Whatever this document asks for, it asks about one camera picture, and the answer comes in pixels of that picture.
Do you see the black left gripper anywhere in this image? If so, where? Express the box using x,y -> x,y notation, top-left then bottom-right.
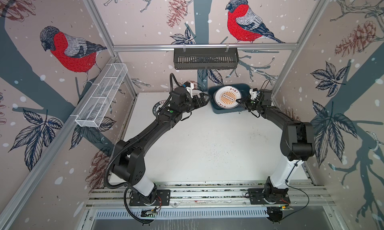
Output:
179,93 -> 211,115

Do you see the orange sunburst plate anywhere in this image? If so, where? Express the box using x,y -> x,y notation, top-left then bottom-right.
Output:
214,86 -> 242,110

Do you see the green ring plate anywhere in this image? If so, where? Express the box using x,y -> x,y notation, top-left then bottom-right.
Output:
152,100 -> 166,116

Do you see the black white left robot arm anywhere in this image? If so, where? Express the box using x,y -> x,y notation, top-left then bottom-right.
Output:
103,86 -> 211,204

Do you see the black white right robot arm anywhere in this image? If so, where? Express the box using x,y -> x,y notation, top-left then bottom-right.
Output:
236,89 -> 315,204

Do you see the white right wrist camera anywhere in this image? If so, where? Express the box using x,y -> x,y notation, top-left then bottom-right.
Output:
249,88 -> 260,100

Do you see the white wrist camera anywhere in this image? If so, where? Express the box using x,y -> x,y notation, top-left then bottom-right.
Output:
249,88 -> 260,100
184,82 -> 195,97

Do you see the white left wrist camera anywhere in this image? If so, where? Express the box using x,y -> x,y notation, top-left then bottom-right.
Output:
184,82 -> 195,97

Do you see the black hanging wire basket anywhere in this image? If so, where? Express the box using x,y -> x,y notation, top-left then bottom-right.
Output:
174,48 -> 239,70

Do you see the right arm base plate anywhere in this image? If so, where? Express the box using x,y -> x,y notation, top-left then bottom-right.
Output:
247,188 -> 291,206

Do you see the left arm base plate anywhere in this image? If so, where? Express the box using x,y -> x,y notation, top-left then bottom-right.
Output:
129,190 -> 171,207

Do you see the white mesh wall shelf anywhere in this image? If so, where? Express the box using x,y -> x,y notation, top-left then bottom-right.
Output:
75,63 -> 128,128

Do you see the aluminium front rail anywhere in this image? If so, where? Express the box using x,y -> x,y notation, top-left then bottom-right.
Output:
85,181 -> 336,209

